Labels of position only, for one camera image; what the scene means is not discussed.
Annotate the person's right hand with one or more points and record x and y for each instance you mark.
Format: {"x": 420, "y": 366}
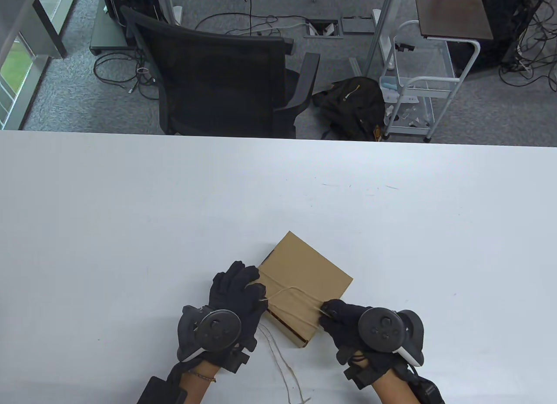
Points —
{"x": 343, "y": 321}

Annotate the person's left hand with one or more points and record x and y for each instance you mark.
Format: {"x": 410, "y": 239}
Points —
{"x": 235, "y": 286}

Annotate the brown cardboard box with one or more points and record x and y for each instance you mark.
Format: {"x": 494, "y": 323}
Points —
{"x": 304, "y": 264}

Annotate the person's right forearm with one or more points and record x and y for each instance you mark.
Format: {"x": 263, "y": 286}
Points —
{"x": 391, "y": 393}

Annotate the person's left forearm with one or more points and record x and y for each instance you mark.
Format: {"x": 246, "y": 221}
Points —
{"x": 196, "y": 390}

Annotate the open floor socket box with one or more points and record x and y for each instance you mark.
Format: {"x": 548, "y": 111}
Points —
{"x": 323, "y": 28}

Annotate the grey and white controller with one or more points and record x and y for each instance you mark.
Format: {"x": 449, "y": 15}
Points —
{"x": 217, "y": 328}
{"x": 383, "y": 328}

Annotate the black mesh office chair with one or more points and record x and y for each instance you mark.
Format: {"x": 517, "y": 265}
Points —
{"x": 217, "y": 82}

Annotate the black backpack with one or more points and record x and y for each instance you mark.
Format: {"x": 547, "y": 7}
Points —
{"x": 352, "y": 108}

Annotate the small light blue item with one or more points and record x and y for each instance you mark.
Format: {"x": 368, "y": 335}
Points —
{"x": 389, "y": 87}

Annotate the small black device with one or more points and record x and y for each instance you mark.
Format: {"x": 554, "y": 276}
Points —
{"x": 404, "y": 47}

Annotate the dark grey stand base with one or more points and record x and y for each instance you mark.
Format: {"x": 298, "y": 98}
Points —
{"x": 106, "y": 34}

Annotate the grey floor cover plate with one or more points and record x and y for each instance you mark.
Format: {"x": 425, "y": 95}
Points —
{"x": 357, "y": 25}

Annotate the silver metal desk leg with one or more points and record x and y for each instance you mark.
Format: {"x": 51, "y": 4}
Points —
{"x": 378, "y": 29}

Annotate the dark brown side desk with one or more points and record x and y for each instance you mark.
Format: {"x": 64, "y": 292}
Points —
{"x": 452, "y": 12}

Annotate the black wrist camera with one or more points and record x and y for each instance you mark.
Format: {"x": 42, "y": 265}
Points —
{"x": 354, "y": 374}
{"x": 237, "y": 362}

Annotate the window with grey frame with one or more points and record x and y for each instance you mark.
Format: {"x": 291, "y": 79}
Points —
{"x": 11, "y": 77}

